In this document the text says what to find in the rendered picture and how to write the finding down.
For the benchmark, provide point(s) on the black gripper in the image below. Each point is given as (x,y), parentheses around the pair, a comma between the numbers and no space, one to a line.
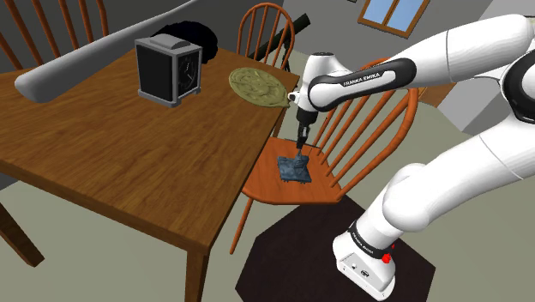
(305,117)

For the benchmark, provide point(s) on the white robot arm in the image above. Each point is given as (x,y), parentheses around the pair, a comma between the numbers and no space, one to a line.
(468,50)

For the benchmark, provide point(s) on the blue folded cloth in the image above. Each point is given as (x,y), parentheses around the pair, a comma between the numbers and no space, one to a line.
(292,172)

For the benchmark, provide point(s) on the olive green round plate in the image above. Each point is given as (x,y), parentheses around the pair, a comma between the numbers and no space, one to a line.
(257,85)

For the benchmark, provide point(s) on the orange wooden spindle chair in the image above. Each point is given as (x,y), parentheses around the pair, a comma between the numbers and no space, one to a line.
(267,29)
(50,29)
(271,184)

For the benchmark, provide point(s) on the black telescope on tripod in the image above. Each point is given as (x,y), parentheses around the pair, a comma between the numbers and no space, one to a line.
(292,27)

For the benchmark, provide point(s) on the black round object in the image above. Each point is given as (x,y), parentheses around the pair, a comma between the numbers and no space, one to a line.
(204,37)

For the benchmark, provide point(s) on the wooden framed window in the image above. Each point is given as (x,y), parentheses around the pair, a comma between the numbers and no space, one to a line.
(393,14)

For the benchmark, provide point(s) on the dark robot stand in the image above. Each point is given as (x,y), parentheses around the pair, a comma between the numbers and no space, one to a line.
(292,267)

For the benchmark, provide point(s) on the grey mantel clock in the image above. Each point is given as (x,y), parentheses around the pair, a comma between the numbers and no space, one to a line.
(161,73)

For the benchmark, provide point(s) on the brown wooden table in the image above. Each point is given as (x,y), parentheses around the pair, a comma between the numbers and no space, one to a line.
(125,146)

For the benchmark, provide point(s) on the long grey bat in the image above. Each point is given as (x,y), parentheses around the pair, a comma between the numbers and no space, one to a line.
(83,62)

